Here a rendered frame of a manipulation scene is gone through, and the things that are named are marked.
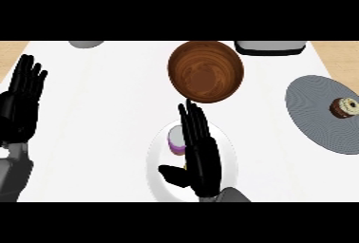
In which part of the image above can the white plate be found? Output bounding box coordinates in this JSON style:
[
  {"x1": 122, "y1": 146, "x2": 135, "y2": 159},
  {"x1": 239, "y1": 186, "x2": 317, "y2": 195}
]
[{"x1": 146, "y1": 119, "x2": 239, "y2": 203}]

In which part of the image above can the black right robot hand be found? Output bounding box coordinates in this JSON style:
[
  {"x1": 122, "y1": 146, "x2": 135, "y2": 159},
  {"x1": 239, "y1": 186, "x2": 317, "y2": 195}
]
[{"x1": 156, "y1": 98, "x2": 222, "y2": 198}]

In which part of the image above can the grey black appliance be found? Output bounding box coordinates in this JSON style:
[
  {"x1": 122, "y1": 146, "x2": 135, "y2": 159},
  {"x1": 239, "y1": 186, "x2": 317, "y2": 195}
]
[{"x1": 233, "y1": 41, "x2": 307, "y2": 57}]

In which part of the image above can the brown wooden bowl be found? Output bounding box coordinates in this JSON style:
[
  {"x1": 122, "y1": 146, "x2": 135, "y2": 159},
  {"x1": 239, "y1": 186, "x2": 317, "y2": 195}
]
[{"x1": 166, "y1": 41, "x2": 245, "y2": 104}]

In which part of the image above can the grey round plate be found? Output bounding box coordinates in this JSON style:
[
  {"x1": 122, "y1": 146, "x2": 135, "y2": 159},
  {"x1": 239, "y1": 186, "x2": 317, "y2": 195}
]
[{"x1": 284, "y1": 74, "x2": 359, "y2": 156}]

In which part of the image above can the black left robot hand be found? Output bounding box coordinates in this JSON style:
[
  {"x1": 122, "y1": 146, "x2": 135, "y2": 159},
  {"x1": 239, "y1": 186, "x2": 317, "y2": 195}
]
[{"x1": 0, "y1": 54, "x2": 48, "y2": 147}]

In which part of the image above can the purple rimmed can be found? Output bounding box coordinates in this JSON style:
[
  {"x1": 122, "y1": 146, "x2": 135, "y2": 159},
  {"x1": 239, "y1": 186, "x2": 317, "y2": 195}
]
[{"x1": 166, "y1": 124, "x2": 187, "y2": 157}]

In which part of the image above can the grey round object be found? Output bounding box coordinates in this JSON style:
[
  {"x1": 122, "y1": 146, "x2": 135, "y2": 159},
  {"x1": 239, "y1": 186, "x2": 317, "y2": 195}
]
[{"x1": 69, "y1": 41, "x2": 104, "y2": 49}]

